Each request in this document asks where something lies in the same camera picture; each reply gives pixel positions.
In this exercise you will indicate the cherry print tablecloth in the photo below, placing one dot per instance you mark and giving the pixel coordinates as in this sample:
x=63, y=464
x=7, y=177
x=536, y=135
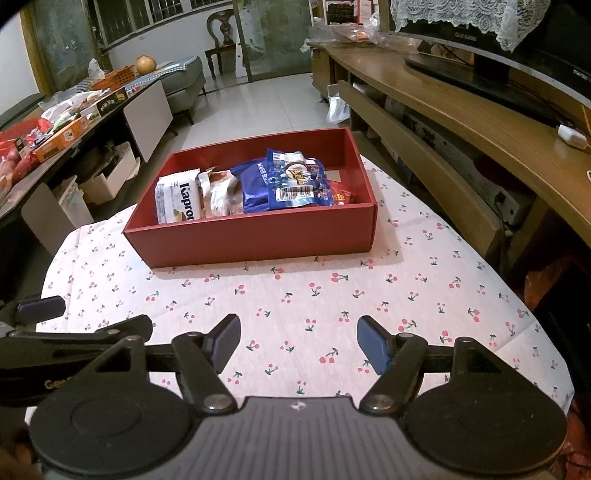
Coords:
x=323, y=286

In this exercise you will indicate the clear plastic bag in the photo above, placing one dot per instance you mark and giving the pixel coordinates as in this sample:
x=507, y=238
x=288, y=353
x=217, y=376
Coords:
x=346, y=32

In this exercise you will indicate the wooden chair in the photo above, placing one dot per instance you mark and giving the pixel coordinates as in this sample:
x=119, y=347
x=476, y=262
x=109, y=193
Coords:
x=226, y=27

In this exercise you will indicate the dark snack box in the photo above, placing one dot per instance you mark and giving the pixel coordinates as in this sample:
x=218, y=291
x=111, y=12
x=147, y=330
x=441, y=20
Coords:
x=111, y=102

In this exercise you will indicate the navy biscuit packet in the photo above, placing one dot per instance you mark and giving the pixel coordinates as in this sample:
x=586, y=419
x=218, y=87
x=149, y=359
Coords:
x=251, y=184

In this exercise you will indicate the red snack packet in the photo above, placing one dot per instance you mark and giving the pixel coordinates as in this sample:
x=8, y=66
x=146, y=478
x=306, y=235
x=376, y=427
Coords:
x=339, y=194

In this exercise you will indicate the orange basket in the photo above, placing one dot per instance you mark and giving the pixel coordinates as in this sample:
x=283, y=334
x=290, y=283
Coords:
x=113, y=78

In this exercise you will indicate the grey sofa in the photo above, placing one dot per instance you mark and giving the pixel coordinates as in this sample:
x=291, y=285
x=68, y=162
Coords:
x=184, y=83

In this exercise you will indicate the red cardboard box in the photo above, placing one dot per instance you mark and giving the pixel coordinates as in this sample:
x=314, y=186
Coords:
x=254, y=235

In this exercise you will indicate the black television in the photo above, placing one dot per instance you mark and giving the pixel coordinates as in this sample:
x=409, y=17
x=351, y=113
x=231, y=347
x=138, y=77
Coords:
x=554, y=60

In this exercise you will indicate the white orange bread packet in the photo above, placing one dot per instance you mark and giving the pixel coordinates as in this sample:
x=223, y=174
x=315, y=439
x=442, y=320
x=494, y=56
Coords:
x=219, y=194

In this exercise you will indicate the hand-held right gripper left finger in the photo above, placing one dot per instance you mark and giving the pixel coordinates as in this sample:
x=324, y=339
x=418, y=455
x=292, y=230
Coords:
x=226, y=344

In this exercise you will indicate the wooden television cabinet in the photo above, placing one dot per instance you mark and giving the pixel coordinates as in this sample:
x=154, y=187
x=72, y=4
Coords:
x=461, y=106

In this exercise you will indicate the blue snack packet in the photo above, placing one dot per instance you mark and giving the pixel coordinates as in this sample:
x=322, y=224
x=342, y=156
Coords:
x=300, y=184

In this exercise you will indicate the white wafer packet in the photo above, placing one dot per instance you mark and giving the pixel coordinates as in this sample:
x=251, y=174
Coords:
x=180, y=198

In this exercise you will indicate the white foam board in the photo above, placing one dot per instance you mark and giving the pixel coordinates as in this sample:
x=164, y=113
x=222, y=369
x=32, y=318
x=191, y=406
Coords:
x=242, y=46

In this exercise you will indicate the white lace cloth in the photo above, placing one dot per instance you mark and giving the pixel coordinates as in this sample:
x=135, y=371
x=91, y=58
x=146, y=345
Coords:
x=438, y=14

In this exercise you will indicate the pile of red snack bags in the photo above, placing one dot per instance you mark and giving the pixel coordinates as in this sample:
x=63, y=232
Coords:
x=18, y=152

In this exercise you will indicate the white power adapter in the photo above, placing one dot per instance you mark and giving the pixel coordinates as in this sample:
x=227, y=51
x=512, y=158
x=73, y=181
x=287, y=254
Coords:
x=572, y=136

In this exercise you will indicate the white plastic bag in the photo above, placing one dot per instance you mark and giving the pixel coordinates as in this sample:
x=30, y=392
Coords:
x=69, y=105

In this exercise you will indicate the orange cardboard box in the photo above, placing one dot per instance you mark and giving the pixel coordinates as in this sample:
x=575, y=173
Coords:
x=62, y=138

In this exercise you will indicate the white electronic device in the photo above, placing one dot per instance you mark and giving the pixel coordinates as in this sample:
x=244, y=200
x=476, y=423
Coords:
x=452, y=161

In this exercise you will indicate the long side table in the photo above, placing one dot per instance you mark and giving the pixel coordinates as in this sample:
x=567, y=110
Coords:
x=147, y=115

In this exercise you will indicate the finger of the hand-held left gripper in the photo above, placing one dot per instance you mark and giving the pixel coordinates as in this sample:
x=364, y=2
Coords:
x=124, y=328
x=41, y=308

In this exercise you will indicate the red plastic bag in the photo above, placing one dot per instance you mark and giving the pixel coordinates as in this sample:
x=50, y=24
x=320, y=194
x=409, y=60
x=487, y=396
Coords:
x=547, y=286

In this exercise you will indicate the open cardboard box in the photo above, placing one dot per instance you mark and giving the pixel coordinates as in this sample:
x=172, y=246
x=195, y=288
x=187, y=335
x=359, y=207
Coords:
x=108, y=180

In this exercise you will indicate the yellow pomelo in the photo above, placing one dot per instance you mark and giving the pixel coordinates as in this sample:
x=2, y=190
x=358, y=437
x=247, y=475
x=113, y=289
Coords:
x=145, y=65

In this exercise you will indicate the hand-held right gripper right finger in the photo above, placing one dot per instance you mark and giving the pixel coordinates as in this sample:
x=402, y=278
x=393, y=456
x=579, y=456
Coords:
x=374, y=344

